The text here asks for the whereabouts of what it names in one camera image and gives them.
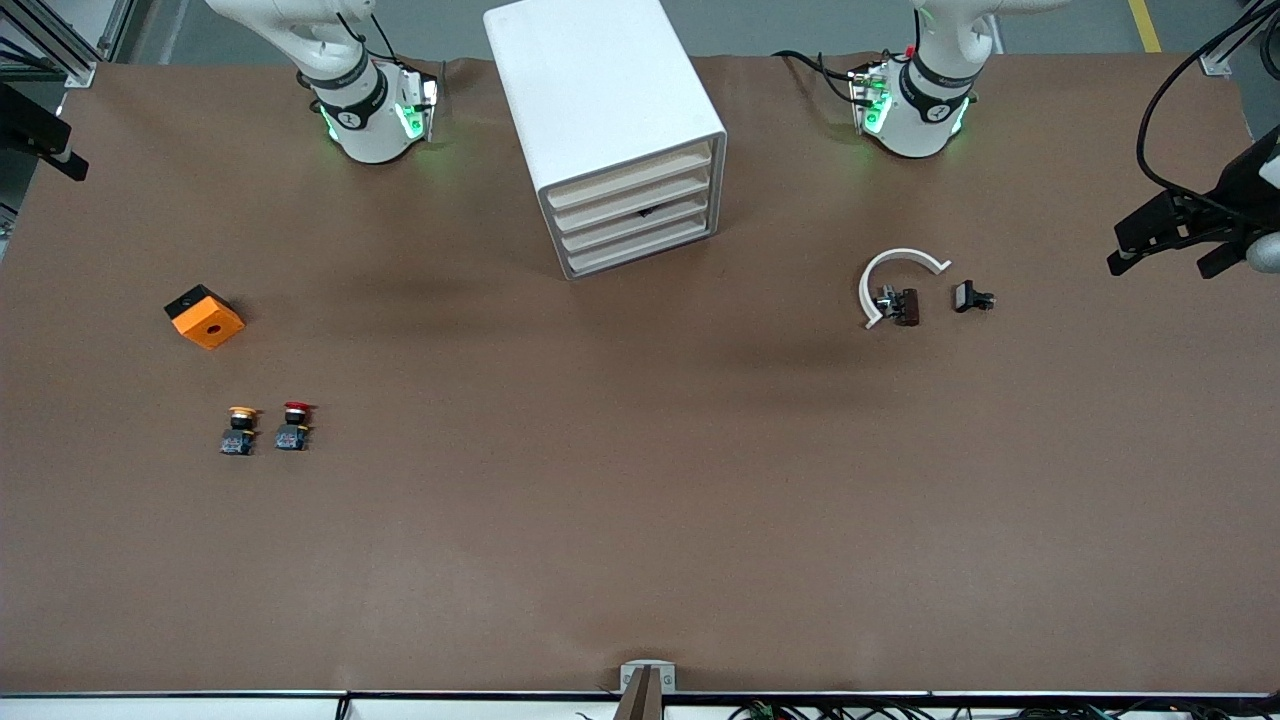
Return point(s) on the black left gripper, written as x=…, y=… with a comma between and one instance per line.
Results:
x=1238, y=190

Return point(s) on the yellow push button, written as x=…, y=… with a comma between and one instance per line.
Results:
x=238, y=440

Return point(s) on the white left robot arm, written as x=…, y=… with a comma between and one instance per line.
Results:
x=915, y=125

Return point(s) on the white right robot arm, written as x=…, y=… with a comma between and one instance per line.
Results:
x=360, y=130

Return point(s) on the small black clip component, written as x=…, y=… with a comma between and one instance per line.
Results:
x=965, y=296

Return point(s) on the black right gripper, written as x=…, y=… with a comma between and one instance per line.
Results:
x=22, y=125

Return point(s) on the white drawer cabinet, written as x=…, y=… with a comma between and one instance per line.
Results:
x=590, y=80

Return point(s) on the orange box with hole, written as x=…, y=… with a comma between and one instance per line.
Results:
x=210, y=325

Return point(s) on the cream plastic cabinet drawer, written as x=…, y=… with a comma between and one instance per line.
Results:
x=610, y=228
x=630, y=176
x=630, y=199
x=630, y=250

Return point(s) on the aluminium frame profile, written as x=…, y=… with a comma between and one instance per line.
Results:
x=60, y=45
x=1222, y=55

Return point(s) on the small brown black component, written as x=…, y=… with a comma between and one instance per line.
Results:
x=907, y=307

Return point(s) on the red push button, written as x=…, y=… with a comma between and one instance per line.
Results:
x=293, y=437

